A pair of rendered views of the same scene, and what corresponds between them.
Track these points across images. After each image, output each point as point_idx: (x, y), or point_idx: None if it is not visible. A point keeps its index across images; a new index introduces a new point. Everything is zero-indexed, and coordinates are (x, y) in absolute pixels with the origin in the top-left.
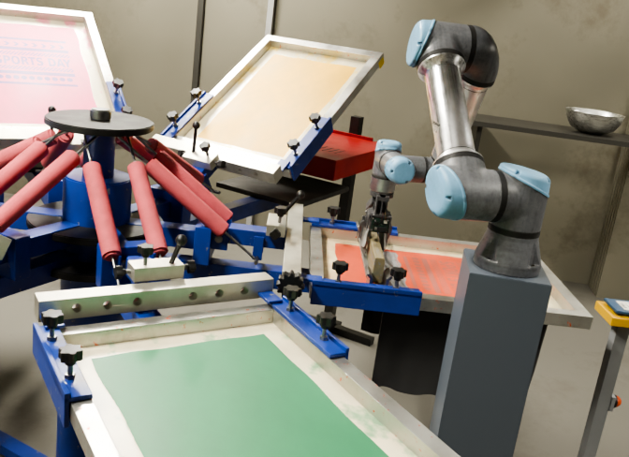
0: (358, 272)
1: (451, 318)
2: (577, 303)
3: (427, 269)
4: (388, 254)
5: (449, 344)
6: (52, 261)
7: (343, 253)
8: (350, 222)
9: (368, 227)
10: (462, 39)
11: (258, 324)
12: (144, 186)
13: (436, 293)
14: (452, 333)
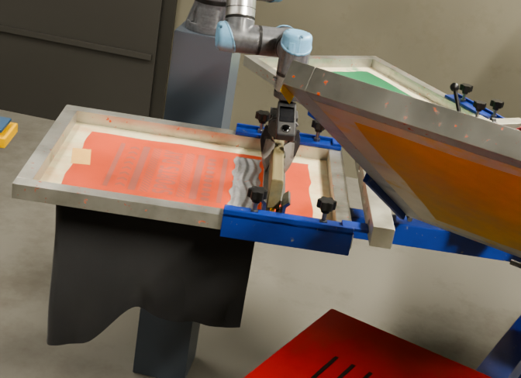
0: (285, 182)
1: (226, 97)
2: (64, 115)
3: (197, 183)
4: (240, 201)
5: (228, 104)
6: None
7: (301, 209)
8: (295, 218)
9: (282, 163)
10: None
11: None
12: None
13: (205, 154)
14: (230, 93)
